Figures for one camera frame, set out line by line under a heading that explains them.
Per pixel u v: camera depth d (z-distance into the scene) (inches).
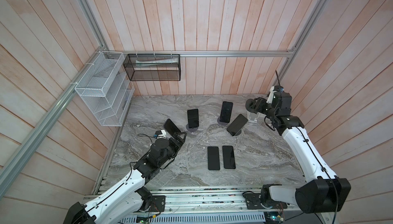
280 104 22.1
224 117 38.9
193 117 36.6
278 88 25.7
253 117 40.6
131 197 23.6
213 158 34.9
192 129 39.3
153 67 41.1
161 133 28.7
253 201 28.8
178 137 27.0
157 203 28.9
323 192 15.1
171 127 37.3
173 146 27.1
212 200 29.6
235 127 38.6
